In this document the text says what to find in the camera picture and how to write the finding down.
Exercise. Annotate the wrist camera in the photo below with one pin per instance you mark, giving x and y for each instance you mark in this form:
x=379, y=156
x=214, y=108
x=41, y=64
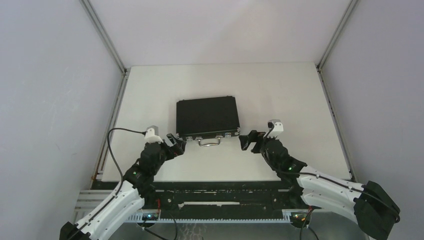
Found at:
x=152, y=135
x=275, y=128

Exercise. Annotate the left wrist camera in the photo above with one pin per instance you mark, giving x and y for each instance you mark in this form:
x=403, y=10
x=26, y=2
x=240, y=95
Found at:
x=152, y=135

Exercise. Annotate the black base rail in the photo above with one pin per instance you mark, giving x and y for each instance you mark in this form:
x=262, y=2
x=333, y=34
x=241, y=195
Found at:
x=226, y=200

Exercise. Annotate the left aluminium frame post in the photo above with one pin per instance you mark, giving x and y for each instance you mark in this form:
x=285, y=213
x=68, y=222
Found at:
x=99, y=27

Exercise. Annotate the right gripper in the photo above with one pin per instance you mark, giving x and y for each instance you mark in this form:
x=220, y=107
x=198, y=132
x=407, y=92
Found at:
x=255, y=137

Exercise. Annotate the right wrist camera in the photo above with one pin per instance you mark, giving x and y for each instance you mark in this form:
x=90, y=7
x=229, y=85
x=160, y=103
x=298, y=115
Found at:
x=275, y=128

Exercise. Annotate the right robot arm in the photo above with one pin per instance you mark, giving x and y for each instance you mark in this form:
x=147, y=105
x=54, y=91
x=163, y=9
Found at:
x=367, y=205

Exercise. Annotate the right aluminium frame post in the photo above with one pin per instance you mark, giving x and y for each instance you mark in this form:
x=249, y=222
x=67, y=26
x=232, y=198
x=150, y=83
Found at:
x=355, y=68

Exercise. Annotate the right circuit board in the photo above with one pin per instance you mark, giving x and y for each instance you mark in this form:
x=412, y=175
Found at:
x=298, y=216

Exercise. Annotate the black aluminium poker case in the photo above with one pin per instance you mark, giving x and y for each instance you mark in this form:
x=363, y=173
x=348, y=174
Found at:
x=207, y=118

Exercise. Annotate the left circuit board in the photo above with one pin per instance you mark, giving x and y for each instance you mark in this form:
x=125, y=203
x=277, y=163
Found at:
x=149, y=217

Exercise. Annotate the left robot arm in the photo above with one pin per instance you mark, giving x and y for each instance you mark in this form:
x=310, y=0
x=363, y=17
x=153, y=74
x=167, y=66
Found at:
x=133, y=191

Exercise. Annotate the aluminium frame post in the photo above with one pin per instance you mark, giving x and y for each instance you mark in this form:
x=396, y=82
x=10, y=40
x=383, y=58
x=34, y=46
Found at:
x=355, y=68
x=99, y=27

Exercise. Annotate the circuit board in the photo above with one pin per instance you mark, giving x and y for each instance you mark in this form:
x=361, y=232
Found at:
x=298, y=216
x=149, y=217

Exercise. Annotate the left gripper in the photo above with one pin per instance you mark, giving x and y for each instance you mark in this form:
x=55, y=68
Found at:
x=178, y=150

